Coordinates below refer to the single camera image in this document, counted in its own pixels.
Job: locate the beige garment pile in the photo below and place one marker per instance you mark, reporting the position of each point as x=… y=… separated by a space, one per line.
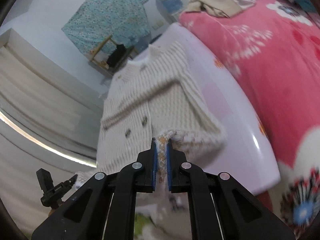
x=216 y=8

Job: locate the wall power socket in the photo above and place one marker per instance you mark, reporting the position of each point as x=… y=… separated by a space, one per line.
x=158 y=24

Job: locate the black garment on chair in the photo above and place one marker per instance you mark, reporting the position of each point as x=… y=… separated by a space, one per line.
x=116 y=56

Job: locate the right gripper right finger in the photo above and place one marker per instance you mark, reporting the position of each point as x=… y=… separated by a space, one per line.
x=219 y=206

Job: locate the white water dispenser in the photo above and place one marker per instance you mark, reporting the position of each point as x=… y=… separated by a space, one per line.
x=170 y=17

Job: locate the white curtain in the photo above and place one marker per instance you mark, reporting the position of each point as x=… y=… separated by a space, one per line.
x=49 y=120

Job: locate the pink floral blanket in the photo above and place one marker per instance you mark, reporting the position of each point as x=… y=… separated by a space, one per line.
x=272 y=50

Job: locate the wooden chair black seat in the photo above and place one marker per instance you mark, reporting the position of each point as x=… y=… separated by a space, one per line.
x=99 y=57

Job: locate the teal floral hanging cloth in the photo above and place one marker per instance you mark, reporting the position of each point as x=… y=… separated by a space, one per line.
x=125 y=20

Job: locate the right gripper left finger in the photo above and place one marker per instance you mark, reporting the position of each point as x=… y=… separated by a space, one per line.
x=104 y=207

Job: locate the white fluffy garment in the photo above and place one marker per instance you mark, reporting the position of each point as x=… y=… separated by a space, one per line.
x=169 y=213

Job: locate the beige white houndstooth coat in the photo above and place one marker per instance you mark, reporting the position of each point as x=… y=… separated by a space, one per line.
x=156 y=98

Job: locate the green fuzzy sleeve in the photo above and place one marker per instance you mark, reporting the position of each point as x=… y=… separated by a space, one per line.
x=140 y=222

